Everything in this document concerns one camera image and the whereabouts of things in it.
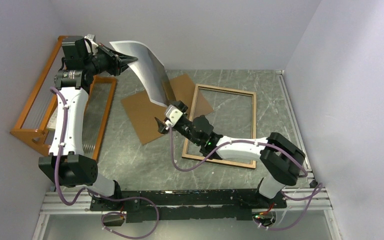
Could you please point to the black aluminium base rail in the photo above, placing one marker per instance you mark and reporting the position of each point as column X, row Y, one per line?
column 148, row 205

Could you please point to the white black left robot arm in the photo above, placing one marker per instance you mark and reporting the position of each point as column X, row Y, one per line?
column 66, row 164

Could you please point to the white red small box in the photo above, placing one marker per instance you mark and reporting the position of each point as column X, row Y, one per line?
column 51, row 125

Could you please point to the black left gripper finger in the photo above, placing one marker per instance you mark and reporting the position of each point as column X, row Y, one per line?
column 123, row 63
column 123, row 57

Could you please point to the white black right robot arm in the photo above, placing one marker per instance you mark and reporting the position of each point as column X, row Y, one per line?
column 283, row 159

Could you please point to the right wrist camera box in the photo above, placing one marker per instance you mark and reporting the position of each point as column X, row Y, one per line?
column 173, row 115

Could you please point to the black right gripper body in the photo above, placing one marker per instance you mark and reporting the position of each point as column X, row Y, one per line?
column 185, row 127

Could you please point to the wooden picture frame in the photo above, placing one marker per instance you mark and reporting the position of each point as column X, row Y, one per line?
column 202, row 107

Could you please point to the brown backing board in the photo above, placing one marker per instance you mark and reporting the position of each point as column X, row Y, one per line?
column 142, row 112

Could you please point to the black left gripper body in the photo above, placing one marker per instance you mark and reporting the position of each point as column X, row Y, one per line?
column 104, row 61

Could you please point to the landscape photo print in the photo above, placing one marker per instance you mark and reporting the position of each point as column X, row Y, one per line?
column 149, row 70

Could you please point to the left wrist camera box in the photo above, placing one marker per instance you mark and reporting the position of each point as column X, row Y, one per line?
column 91, row 38

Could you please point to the orange wooden rack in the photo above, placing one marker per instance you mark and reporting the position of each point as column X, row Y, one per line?
column 32, row 125

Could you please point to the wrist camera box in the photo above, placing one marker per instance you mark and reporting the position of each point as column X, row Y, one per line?
column 173, row 115
column 91, row 38

